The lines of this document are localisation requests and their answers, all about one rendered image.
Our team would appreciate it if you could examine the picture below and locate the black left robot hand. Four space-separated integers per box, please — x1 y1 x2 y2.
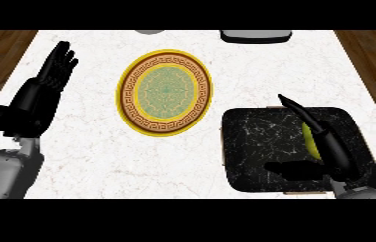
0 40 80 139

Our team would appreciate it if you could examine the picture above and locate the dark grey appliance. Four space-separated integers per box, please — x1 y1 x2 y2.
219 30 294 44

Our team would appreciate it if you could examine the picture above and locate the black marble tray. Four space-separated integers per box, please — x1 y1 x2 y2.
220 106 376 194

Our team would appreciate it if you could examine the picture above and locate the green pear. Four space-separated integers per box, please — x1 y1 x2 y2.
301 121 324 161

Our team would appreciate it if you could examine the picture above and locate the yellow patterned plate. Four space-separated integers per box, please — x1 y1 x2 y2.
116 48 214 138

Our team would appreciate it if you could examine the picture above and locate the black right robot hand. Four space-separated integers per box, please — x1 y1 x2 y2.
263 93 362 183

